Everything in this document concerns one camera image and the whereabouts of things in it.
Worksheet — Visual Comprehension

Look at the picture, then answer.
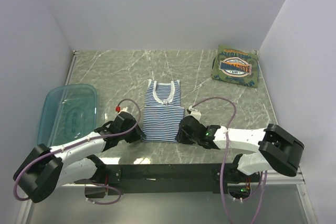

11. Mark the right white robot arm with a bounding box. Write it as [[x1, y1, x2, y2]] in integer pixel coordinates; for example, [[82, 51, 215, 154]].
[[175, 116, 304, 184]]

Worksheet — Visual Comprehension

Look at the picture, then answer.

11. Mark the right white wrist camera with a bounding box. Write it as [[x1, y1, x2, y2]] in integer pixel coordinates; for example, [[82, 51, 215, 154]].
[[186, 105, 202, 121]]

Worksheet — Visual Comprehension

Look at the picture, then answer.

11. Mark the olive green tank top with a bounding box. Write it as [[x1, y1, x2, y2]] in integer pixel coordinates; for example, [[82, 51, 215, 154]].
[[211, 45, 259, 88]]

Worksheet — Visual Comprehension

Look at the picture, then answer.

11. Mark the blue white striped tank top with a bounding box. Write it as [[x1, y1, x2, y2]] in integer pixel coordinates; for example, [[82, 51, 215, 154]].
[[142, 79, 185, 143]]

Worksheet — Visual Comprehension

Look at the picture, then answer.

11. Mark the translucent teal laundry basket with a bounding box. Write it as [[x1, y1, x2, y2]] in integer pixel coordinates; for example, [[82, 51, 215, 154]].
[[37, 84, 97, 147]]

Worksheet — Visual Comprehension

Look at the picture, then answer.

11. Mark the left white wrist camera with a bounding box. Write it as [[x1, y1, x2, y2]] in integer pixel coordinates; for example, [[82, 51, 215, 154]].
[[116, 106, 130, 114]]

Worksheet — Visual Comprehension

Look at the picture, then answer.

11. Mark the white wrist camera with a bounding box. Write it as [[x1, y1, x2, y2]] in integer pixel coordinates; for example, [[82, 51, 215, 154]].
[[116, 106, 130, 114], [186, 105, 202, 121]]

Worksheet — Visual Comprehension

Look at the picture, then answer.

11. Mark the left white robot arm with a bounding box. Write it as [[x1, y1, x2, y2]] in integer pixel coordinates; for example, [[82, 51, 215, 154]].
[[13, 111, 145, 203]]

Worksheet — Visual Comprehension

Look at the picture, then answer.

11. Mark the aluminium frame rail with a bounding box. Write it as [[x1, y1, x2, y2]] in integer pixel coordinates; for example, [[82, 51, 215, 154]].
[[28, 163, 306, 187]]

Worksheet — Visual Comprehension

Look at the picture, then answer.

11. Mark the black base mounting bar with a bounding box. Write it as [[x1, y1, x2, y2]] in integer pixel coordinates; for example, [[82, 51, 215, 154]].
[[73, 163, 261, 198]]

